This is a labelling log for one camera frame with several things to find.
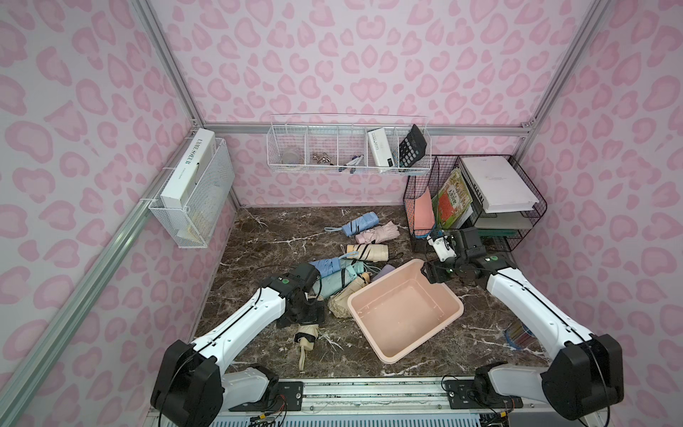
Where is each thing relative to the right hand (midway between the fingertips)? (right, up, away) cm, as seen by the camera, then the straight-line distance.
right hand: (431, 264), depth 84 cm
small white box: (-15, +39, +8) cm, 43 cm away
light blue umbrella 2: (-33, -2, +9) cm, 34 cm away
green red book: (+14, +20, +17) cm, 30 cm away
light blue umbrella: (-19, +14, +26) cm, 35 cm away
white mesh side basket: (-68, +12, -11) cm, 70 cm away
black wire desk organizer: (+30, +10, +13) cm, 34 cm away
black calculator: (-4, +39, +7) cm, 40 cm away
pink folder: (+5, +17, +27) cm, 33 cm away
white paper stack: (+28, +27, +11) cm, 40 cm away
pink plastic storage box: (-8, -16, +6) cm, 19 cm away
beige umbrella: (-39, -21, -5) cm, 44 cm away
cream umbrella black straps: (-19, +3, +11) cm, 22 cm away
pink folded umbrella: (-11, +10, +21) cm, 26 cm away
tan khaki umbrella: (-29, -12, +1) cm, 32 cm away
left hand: (-38, -15, -3) cm, 41 cm away
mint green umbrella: (-34, -8, +7) cm, 35 cm away
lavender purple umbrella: (-12, -3, +11) cm, 17 cm away
